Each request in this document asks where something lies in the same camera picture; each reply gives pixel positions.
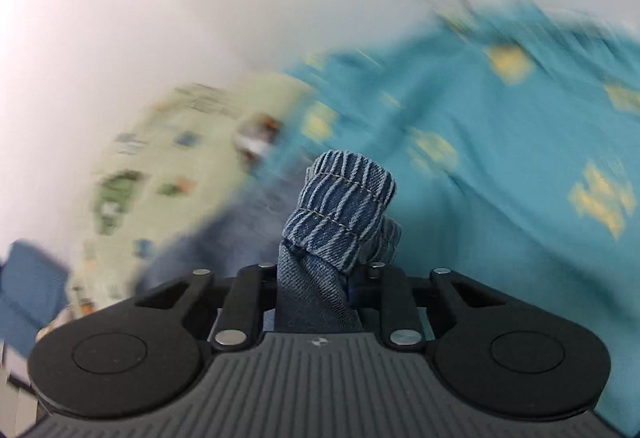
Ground blue quilted headboard cushion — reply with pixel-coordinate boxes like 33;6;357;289
0;239;69;360

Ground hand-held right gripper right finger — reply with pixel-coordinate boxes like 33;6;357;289
349;262;507;349

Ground blue denim jeans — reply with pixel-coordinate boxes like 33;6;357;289
142;150;404;335

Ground green cartoon print blanket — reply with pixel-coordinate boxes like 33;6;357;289
35;82;322;336

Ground teal printed bed sheet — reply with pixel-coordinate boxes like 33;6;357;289
250;2;640;438

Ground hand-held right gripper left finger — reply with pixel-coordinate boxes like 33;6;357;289
132;264;277;352

